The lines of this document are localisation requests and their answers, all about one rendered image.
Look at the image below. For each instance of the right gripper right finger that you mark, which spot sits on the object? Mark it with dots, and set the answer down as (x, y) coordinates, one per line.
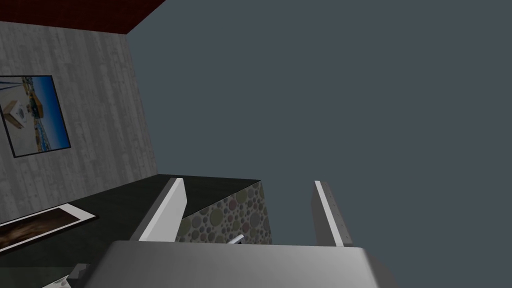
(330, 218)

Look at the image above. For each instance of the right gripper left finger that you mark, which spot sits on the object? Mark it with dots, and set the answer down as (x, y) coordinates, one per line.
(166, 218)

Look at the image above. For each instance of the spotted cabinet with dark top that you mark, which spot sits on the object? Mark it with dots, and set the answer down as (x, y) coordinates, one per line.
(224, 218)

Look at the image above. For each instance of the framed blue wall picture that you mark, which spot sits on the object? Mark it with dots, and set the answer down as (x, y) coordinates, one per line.
(34, 114)

